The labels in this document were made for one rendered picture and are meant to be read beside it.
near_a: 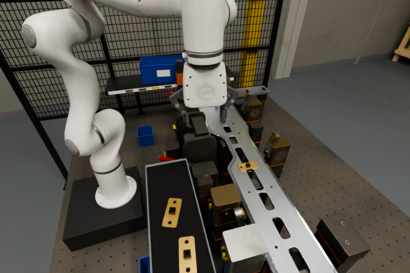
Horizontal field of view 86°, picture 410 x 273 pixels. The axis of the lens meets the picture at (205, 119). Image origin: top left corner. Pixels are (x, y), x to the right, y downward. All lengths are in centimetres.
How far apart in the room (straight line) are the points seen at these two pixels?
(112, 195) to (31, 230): 129
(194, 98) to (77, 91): 44
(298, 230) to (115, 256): 75
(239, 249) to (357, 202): 91
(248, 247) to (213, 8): 57
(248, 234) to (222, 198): 15
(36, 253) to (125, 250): 115
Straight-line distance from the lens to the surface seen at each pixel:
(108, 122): 94
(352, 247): 86
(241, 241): 67
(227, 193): 78
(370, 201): 149
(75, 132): 88
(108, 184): 108
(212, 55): 46
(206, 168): 85
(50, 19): 74
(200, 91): 50
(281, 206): 89
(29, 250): 226
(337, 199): 141
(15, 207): 259
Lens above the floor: 171
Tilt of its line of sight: 36 degrees down
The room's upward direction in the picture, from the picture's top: straight up
